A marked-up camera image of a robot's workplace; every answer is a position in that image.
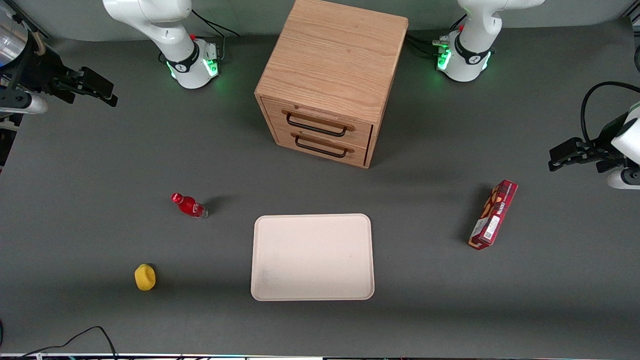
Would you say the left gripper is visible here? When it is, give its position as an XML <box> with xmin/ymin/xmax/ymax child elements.
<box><xmin>548</xmin><ymin>101</ymin><xmax>640</xmax><ymax>174</ymax></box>

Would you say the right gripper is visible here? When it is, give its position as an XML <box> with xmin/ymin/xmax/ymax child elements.
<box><xmin>0</xmin><ymin>20</ymin><xmax>119</xmax><ymax>108</ymax></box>

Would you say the wood and wire drawer handle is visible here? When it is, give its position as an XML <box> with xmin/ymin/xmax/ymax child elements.
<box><xmin>281</xmin><ymin>108</ymin><xmax>357</xmax><ymax>138</ymax></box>
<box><xmin>291</xmin><ymin>132</ymin><xmax>356</xmax><ymax>159</ymax></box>

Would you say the oak wooden drawer cabinet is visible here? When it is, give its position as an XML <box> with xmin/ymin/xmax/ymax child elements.
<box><xmin>254</xmin><ymin>0</ymin><xmax>409</xmax><ymax>169</ymax></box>

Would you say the red snack box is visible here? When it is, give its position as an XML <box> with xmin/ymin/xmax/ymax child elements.
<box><xmin>468</xmin><ymin>179</ymin><xmax>519</xmax><ymax>251</ymax></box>

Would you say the small red bottle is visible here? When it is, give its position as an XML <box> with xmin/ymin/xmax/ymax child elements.
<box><xmin>171</xmin><ymin>192</ymin><xmax>209</xmax><ymax>220</ymax></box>

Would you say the cream rectangular tray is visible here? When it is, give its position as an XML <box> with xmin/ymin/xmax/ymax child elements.
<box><xmin>250</xmin><ymin>213</ymin><xmax>376</xmax><ymax>302</ymax></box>

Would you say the black looped wrist camera cable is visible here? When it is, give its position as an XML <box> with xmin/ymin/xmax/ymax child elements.
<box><xmin>580</xmin><ymin>81</ymin><xmax>640</xmax><ymax>144</ymax></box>

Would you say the black metal frame strut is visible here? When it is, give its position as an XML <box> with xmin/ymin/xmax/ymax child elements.
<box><xmin>0</xmin><ymin>0</ymin><xmax>51</xmax><ymax>40</ymax></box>

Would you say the black robot base cable bundle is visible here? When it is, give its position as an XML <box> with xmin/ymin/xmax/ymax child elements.
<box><xmin>406</xmin><ymin>14</ymin><xmax>469</xmax><ymax>59</ymax></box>

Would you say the thin black table cable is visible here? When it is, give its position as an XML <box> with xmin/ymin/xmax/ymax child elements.
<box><xmin>15</xmin><ymin>325</ymin><xmax>119</xmax><ymax>360</ymax></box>

